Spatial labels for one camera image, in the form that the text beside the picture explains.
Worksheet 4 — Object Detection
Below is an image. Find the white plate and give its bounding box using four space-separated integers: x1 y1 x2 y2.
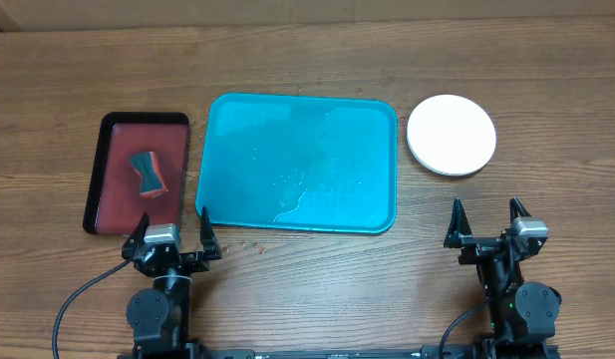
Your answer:
406 95 497 177

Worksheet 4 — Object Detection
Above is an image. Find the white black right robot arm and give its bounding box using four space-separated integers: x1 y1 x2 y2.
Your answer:
444 197 562 344

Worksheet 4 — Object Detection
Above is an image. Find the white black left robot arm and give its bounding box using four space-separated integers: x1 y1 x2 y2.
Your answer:
122 208 222 359

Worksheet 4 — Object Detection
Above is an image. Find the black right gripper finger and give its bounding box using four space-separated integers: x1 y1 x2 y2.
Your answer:
444 197 472 247
509 196 530 223

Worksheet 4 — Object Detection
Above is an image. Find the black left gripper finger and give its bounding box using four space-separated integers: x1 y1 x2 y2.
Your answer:
122 212 150 259
199 206 221 257

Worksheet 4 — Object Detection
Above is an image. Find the teal plastic tray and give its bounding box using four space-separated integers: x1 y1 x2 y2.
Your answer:
195 93 398 234

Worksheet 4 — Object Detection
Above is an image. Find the black tray with red water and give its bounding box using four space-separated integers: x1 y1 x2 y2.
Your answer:
83 112 190 235

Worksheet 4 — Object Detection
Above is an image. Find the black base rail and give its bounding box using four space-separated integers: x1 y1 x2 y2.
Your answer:
116 343 561 359

